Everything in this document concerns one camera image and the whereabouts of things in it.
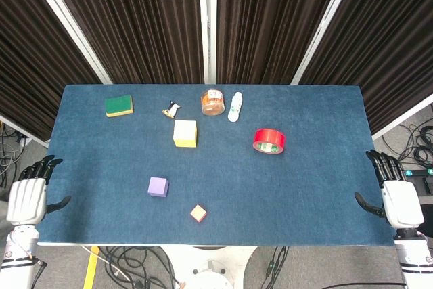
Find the small red cube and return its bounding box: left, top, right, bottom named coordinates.
left=189, top=204, right=208, bottom=224

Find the small penguin figure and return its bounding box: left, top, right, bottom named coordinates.
left=162, top=100, right=182, bottom=120

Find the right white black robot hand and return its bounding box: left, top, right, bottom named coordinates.
left=354, top=149, right=426, bottom=231

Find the yellow white block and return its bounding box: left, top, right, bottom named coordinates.
left=173, top=120, right=198, bottom=149

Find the red tape roll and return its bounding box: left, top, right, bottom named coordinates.
left=252, top=128, right=286, bottom=156

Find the small white bottle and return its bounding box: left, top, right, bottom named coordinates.
left=227, top=91, right=244, bottom=123

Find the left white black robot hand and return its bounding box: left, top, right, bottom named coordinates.
left=6, top=154, right=72, bottom=225

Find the yellow floor tape strip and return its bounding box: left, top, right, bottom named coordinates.
left=83, top=246, right=101, bottom=289

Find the black foot pedal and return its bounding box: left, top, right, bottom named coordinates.
left=411, top=176, right=433, bottom=198

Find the blue table mat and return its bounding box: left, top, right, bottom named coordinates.
left=36, top=84, right=399, bottom=247

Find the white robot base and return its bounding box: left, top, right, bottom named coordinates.
left=158, top=246, right=258, bottom=289

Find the clear jar of rubber bands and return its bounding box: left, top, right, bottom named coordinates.
left=201, top=89, right=226, bottom=116

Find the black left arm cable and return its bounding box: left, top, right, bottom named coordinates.
left=32, top=257, right=48, bottom=289

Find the green yellow sponge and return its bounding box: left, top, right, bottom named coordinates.
left=104, top=94, right=134, bottom=118

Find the dark curtain partition panel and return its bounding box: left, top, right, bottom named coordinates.
left=0, top=0, right=112, bottom=150
left=198, top=0, right=359, bottom=85
left=22, top=0, right=217, bottom=85
left=290, top=0, right=433, bottom=141

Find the black cable with green light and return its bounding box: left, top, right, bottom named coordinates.
left=263, top=246, right=292, bottom=283

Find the purple cube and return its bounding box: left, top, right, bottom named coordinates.
left=147, top=176, right=170, bottom=198

